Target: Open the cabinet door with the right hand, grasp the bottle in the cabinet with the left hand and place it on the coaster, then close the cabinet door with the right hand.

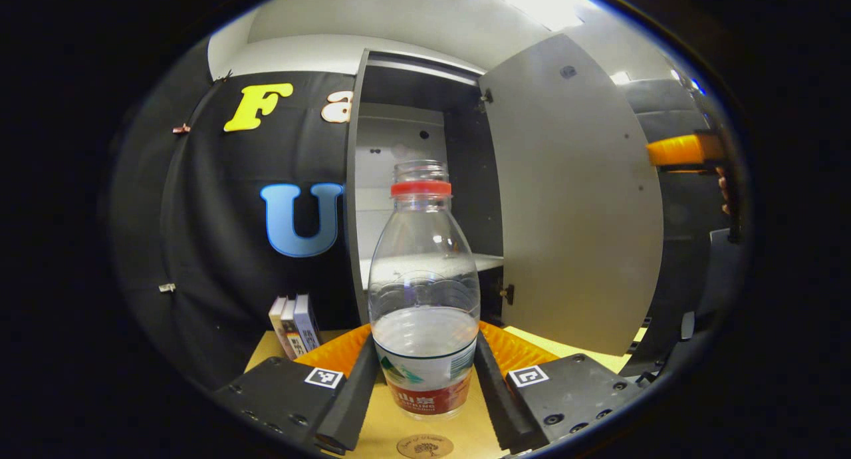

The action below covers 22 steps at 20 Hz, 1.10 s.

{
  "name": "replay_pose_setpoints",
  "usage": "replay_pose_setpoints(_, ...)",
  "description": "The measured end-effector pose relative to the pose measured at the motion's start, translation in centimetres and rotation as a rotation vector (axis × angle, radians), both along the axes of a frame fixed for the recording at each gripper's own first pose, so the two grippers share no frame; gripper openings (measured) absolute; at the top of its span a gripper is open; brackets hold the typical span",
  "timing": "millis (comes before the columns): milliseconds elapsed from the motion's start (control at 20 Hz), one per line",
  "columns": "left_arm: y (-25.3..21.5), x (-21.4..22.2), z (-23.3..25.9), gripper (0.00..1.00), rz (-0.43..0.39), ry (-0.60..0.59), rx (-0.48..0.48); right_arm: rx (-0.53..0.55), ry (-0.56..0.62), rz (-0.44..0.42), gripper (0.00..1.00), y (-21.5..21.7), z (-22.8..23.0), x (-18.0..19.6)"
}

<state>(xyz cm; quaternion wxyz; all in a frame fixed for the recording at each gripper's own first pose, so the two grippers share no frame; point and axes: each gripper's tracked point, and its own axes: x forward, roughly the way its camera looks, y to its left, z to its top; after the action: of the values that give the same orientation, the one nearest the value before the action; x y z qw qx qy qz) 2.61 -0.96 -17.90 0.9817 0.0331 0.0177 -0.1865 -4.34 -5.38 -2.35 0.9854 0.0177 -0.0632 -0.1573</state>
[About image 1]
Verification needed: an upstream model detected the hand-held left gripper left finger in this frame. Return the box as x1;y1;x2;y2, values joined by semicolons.
213;323;381;454

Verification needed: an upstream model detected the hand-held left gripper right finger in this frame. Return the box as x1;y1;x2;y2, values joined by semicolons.
473;321;644;454

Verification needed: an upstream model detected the beige cabinet door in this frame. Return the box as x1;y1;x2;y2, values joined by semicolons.
479;33;666;358

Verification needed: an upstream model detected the clear plastic bottle red label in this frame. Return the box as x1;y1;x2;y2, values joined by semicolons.
368;160;481;421

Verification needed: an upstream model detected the dark grey cabinet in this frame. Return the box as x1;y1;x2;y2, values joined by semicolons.
342;48;516;333

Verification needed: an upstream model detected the light grey cabinet shelf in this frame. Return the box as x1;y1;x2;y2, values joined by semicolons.
359;253;505;291

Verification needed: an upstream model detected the pale yellow mat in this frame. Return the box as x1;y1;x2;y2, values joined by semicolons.
502;325;647;375

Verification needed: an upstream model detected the dark book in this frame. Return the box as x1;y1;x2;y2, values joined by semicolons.
281;299;308;358

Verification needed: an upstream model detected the long ceiling light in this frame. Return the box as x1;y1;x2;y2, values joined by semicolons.
462;0;589;33

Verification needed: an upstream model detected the black backdrop cloth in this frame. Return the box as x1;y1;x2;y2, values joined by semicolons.
110;43;749;390

